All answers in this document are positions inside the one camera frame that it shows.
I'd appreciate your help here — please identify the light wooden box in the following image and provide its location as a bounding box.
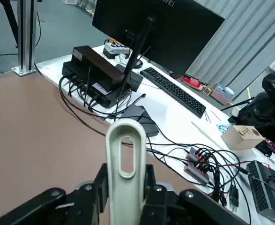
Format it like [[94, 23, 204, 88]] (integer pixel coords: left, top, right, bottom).
[[221, 125, 265, 151]]

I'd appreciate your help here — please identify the black finned box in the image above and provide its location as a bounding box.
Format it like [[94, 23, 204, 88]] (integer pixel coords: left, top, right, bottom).
[[245, 160, 275, 218]]

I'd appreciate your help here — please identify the dark brown device box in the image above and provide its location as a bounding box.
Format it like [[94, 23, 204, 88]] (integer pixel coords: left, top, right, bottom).
[[72, 45, 126, 91]]

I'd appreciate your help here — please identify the pale grey dustpan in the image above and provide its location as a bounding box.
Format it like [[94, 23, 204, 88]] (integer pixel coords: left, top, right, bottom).
[[105, 119, 148, 225]]

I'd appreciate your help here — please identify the green pink book stack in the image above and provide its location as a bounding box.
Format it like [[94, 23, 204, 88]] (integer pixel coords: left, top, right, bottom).
[[210, 82, 236, 105]]

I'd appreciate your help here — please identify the black computer monitor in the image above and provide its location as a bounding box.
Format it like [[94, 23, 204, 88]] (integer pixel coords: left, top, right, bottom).
[[91, 0, 226, 76]]

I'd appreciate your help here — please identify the grey red usb hub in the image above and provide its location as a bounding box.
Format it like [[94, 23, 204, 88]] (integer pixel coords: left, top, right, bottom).
[[183, 162, 210, 185], [185, 146, 209, 163]]

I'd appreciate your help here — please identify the blue capsule packet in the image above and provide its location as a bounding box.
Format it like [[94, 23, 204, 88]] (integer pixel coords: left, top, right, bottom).
[[216, 122, 232, 135]]

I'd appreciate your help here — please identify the black docking box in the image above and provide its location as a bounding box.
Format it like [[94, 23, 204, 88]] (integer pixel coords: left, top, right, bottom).
[[61, 60, 144, 109]]

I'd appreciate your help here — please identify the aluminium corner post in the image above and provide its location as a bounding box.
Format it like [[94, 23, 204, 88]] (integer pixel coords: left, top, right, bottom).
[[10, 0, 38, 77]]

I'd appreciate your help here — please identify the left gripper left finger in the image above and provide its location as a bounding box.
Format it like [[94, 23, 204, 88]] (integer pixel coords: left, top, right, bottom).
[[0, 163, 110, 225]]

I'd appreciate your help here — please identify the black power adapter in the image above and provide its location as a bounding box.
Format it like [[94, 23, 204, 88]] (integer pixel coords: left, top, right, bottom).
[[120, 105, 159, 138]]

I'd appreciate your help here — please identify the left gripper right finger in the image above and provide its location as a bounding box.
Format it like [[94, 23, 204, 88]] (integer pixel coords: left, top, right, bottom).
[[141, 164, 248, 225]]

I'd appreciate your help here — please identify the black monitor stand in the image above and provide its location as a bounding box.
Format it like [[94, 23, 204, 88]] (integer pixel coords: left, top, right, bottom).
[[120, 15, 157, 95]]

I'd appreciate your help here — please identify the grey control box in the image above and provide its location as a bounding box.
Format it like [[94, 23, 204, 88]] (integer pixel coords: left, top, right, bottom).
[[102, 39, 131, 60]]

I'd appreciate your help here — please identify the dark frame bar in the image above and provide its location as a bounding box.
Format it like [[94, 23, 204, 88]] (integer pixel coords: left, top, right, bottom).
[[1, 0, 20, 48]]

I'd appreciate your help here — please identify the red flat box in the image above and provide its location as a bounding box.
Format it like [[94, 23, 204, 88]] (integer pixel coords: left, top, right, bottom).
[[182, 74, 203, 91]]

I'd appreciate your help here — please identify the thin white stick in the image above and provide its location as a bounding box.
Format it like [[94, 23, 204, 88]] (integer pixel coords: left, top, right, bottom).
[[191, 121, 225, 151]]

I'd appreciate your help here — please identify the black desk cable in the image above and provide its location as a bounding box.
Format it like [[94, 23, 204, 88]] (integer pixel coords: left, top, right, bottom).
[[59, 76, 133, 138]]

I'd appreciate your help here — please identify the black keyboard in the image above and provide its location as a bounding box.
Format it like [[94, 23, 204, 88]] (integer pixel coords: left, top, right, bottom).
[[139, 67, 207, 119]]

